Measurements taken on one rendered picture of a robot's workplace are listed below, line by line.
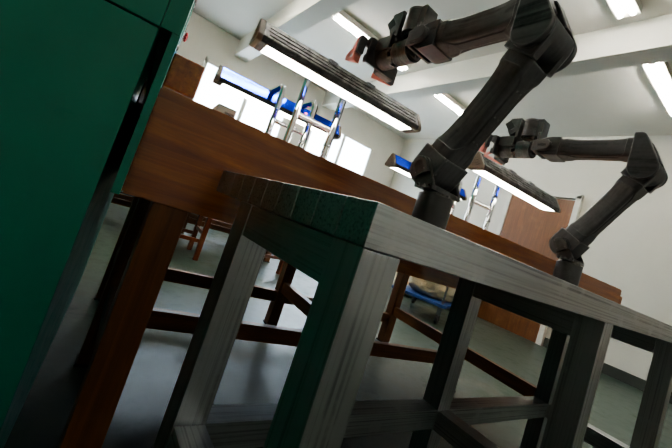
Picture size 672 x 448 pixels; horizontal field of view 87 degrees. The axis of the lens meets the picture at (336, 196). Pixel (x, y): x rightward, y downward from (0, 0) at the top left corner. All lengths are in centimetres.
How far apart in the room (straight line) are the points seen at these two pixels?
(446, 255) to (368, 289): 10
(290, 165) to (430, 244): 43
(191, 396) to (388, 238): 38
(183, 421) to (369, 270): 38
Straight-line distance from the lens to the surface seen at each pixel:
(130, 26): 65
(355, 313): 31
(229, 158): 68
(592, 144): 124
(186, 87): 80
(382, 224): 30
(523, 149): 130
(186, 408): 59
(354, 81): 116
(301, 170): 72
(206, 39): 635
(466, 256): 40
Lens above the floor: 64
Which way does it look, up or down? 4 degrees up
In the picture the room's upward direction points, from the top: 19 degrees clockwise
